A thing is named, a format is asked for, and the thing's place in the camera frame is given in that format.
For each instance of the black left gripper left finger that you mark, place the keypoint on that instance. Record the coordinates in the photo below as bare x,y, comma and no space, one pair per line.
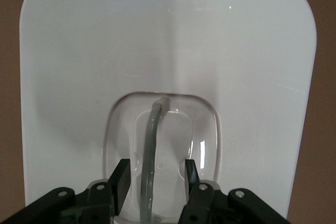
120,182

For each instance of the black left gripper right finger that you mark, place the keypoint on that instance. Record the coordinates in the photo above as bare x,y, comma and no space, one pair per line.
202,203

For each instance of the white box lid grey clips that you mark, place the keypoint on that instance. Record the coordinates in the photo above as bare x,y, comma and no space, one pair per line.
105,51

